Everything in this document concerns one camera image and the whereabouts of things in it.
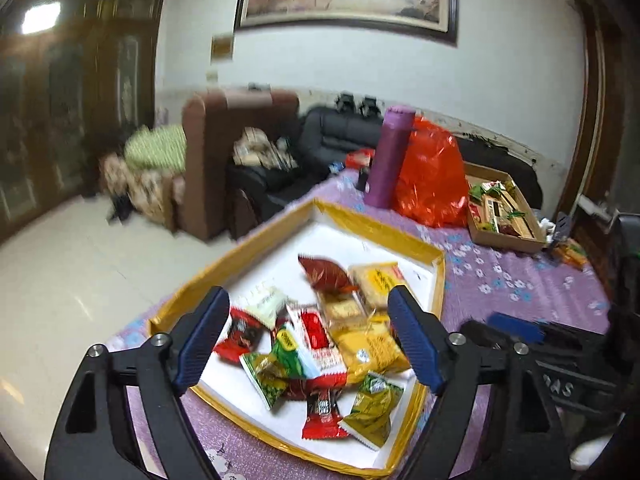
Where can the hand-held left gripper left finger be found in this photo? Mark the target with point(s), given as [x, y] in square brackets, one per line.
[200, 340]

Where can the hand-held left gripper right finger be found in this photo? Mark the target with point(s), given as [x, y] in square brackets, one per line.
[415, 347]

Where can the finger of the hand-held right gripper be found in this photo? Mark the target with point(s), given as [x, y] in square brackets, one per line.
[510, 324]

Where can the red and black snack packet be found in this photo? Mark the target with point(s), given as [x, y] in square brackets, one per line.
[242, 335]

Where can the large yellow snack packet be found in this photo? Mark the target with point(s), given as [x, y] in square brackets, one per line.
[370, 352]

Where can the white and green snack packet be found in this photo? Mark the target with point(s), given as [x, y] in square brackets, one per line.
[265, 305]

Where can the small green snack packet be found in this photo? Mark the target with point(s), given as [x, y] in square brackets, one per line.
[265, 377]

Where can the olive green snack packet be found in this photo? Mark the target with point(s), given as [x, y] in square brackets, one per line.
[372, 410]

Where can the clear cracker packet yellow label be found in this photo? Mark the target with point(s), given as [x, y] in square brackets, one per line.
[375, 282]

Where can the beige biscuit packet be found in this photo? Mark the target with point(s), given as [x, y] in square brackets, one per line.
[342, 310]

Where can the green packet yellow label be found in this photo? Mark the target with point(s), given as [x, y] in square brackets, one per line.
[290, 352]

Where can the red and white snack packet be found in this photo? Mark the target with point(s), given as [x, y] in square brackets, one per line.
[317, 340]

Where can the small red snack packet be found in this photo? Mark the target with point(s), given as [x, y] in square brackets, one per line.
[320, 412]

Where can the maroon snack packet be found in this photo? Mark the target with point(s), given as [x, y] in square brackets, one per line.
[305, 387]

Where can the dark red snack packet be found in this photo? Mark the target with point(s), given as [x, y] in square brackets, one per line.
[325, 272]

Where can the yellow cardboard box white inside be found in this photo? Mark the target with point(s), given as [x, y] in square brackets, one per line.
[340, 240]

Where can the pile of assorted snacks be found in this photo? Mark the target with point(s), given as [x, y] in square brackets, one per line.
[495, 205]

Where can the purple floral blanket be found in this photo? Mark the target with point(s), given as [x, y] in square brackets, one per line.
[500, 280]

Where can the brown cardboard tray box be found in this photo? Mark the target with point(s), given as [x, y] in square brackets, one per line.
[505, 241]

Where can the orange snack packet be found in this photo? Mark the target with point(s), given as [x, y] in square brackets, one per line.
[570, 252]

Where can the white crumpled cloth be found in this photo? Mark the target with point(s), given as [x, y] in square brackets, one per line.
[547, 229]

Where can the floral upholstered seat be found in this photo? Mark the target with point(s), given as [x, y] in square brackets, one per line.
[145, 190]

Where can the red plastic bag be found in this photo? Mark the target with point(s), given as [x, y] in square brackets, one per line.
[430, 175]

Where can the small dark bottle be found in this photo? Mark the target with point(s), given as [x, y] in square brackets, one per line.
[362, 180]

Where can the brown sofa armchair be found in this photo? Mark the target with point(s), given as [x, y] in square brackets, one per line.
[205, 160]

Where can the purple cylinder bottle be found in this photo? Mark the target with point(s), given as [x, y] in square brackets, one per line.
[387, 160]

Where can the red flat box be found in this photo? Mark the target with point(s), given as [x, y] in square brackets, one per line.
[359, 159]

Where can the green patterned cushion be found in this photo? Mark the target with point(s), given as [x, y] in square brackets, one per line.
[155, 147]

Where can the beige patterned cloth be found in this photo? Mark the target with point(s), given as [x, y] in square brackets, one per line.
[260, 147]

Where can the black leather sofa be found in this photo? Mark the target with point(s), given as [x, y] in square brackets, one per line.
[340, 132]

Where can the black clamp device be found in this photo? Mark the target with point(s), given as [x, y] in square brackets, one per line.
[346, 102]
[371, 105]

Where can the dark wooden cabinet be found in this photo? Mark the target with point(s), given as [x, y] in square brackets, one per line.
[65, 110]

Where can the wooden door frame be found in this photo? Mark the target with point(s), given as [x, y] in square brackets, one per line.
[595, 110]

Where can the white wall switch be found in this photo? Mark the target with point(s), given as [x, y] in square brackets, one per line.
[213, 77]

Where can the gold wall plaque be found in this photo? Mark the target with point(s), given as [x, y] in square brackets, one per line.
[222, 46]

